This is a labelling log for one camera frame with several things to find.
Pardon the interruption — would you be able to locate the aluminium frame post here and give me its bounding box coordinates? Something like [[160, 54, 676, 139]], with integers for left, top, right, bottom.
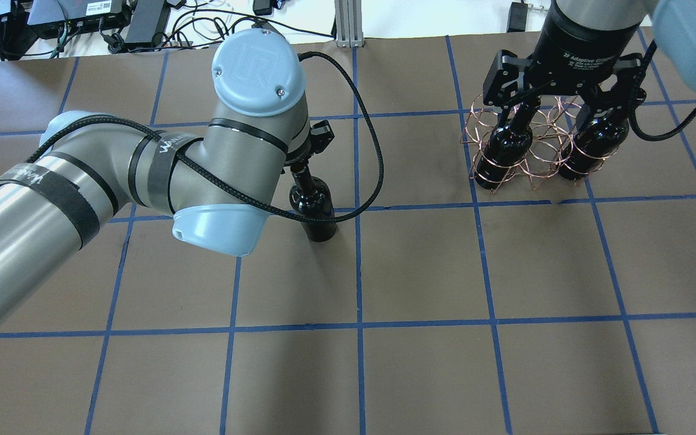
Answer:
[[334, 0, 366, 48]]

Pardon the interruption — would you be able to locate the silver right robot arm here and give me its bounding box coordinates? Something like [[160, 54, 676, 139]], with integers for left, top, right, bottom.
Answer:
[[483, 1, 696, 141]]

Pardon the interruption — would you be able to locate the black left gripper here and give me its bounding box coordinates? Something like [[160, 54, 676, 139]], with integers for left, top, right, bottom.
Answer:
[[283, 120, 335, 168]]

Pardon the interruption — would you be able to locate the copper wire wine basket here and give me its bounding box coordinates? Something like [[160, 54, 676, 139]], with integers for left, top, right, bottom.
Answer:
[[462, 95, 621, 193]]

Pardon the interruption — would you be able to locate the black power adapter brick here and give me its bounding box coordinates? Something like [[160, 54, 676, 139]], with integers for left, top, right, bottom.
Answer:
[[124, 1, 170, 50]]

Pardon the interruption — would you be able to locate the small black adapter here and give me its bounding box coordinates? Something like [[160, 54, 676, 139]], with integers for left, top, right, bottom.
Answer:
[[506, 1, 529, 33]]

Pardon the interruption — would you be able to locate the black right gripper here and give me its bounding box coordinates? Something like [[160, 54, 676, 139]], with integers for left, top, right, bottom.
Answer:
[[482, 9, 644, 135]]

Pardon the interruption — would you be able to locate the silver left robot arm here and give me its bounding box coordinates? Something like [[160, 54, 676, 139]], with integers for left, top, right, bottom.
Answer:
[[0, 28, 311, 324]]

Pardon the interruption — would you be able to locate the dark glass wine bottle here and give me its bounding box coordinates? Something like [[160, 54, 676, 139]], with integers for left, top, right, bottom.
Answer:
[[288, 163, 338, 242]]

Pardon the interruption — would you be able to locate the black mini computer box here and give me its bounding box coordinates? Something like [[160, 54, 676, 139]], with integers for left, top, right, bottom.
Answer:
[[27, 1, 132, 39]]

